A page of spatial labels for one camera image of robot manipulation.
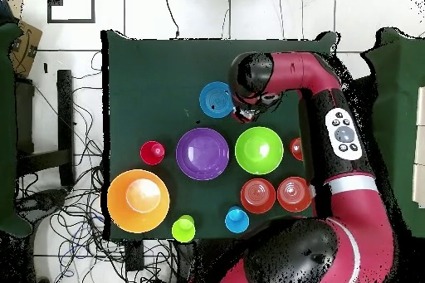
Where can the black metal stand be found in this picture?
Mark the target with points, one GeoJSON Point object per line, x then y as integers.
{"type": "Point", "coordinates": [65, 113]}
{"type": "Point", "coordinates": [365, 103]}

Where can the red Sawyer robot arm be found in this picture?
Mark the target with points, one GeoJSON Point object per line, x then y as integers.
{"type": "Point", "coordinates": [312, 70]}

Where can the black chair base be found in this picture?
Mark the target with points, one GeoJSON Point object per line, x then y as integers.
{"type": "Point", "coordinates": [43, 200]}

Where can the green bowl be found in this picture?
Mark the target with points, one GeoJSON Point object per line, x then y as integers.
{"type": "Point", "coordinates": [259, 150]}

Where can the purple bowl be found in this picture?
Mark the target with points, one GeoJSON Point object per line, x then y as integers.
{"type": "Point", "coordinates": [202, 153]}

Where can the green cloth covered table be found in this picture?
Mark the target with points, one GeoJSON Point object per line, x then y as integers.
{"type": "Point", "coordinates": [6, 130]}
{"type": "Point", "coordinates": [398, 97]}

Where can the orange bowl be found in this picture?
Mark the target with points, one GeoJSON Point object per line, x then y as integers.
{"type": "Point", "coordinates": [258, 195]}
{"type": "Point", "coordinates": [294, 195]}

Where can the dark green tablecloth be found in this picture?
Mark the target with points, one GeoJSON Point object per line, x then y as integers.
{"type": "Point", "coordinates": [159, 74]}

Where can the large yellow bowl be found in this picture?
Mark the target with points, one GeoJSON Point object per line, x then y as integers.
{"type": "Point", "coordinates": [119, 203]}

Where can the blue bowl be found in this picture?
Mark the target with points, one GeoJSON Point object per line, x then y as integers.
{"type": "Point", "coordinates": [214, 100]}

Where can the lime green cup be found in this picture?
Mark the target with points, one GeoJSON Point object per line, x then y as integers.
{"type": "Point", "coordinates": [183, 230]}

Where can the black square frame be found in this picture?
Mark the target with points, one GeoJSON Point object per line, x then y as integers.
{"type": "Point", "coordinates": [71, 21]}

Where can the blue cup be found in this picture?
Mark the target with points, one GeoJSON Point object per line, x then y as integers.
{"type": "Point", "coordinates": [236, 220]}

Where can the cardboard box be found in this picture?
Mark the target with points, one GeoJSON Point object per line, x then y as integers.
{"type": "Point", "coordinates": [25, 50]}

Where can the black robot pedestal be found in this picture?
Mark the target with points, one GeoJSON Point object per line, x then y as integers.
{"type": "Point", "coordinates": [186, 263]}

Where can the red cup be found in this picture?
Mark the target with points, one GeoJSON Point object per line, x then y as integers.
{"type": "Point", "coordinates": [152, 153]}

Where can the white box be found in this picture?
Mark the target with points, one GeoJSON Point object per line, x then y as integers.
{"type": "Point", "coordinates": [420, 186]}
{"type": "Point", "coordinates": [421, 107]}

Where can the orange cup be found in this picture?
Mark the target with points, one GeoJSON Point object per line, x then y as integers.
{"type": "Point", "coordinates": [296, 150]}

